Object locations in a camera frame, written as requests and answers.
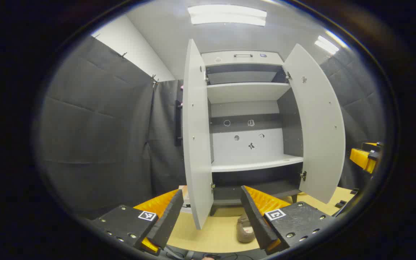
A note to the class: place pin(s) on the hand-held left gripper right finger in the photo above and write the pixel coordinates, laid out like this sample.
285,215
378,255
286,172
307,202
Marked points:
256,220

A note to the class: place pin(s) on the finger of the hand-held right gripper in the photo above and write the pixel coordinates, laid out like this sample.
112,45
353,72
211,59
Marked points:
361,159

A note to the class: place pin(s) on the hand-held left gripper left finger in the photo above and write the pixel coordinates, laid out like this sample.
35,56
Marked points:
168,220

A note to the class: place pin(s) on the brown fuzzy shoe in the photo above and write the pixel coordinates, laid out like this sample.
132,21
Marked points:
245,233

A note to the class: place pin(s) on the white shoe cabinet door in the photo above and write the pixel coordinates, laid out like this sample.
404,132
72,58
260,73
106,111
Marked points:
320,126
195,144

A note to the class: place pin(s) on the white grey shoe cabinet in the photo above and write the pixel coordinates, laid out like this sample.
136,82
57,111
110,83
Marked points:
246,92

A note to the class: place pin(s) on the small black object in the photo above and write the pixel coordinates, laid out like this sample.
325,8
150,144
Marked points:
354,191
340,204

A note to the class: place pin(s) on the small ceiling light panel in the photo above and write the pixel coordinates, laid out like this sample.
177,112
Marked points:
326,45

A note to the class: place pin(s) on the large ceiling light panel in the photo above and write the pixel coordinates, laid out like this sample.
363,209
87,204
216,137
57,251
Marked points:
226,15

